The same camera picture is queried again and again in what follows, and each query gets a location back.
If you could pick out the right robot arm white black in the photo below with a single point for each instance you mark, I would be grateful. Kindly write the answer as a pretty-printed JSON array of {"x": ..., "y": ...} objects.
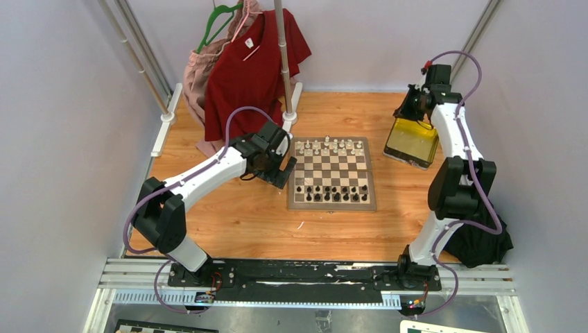
[{"x": 431, "y": 116}]

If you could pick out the green clothes hanger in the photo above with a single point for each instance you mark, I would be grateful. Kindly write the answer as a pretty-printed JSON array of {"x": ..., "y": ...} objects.
[{"x": 220, "y": 17}]

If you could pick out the white chess piece row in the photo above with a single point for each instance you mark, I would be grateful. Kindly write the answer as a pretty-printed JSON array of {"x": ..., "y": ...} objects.
[{"x": 329, "y": 146}]

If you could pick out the black cloth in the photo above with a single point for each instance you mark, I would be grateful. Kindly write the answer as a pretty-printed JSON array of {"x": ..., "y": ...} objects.
[{"x": 474, "y": 247}]

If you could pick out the wooden chess board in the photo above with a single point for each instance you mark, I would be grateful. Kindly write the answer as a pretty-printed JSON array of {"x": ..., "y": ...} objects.
[{"x": 352, "y": 175}]

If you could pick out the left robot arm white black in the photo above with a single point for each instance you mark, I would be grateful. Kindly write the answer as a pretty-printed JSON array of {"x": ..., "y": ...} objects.
[{"x": 160, "y": 213}]

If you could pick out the black mounting rail base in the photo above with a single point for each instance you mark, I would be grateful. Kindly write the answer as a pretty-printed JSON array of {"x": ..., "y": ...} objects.
[{"x": 264, "y": 280}]

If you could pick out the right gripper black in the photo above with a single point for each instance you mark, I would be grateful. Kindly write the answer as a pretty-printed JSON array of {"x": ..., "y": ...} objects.
[{"x": 404, "y": 109}]

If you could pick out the white clothes rack frame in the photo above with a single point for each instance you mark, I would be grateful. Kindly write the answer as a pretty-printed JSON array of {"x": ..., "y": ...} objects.
[{"x": 130, "y": 35}]

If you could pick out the red t-shirt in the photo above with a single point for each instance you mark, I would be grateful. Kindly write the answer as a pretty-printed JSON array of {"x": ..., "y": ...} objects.
[{"x": 246, "y": 84}]

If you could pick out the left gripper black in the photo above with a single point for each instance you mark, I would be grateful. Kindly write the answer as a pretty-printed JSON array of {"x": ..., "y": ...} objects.
[{"x": 277, "y": 177}]

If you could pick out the pink garment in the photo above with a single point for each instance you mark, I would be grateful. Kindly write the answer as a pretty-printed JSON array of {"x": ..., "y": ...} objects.
[{"x": 199, "y": 68}]

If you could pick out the gold metal tray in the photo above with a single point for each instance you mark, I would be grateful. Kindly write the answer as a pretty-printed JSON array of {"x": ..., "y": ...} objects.
[{"x": 412, "y": 142}]

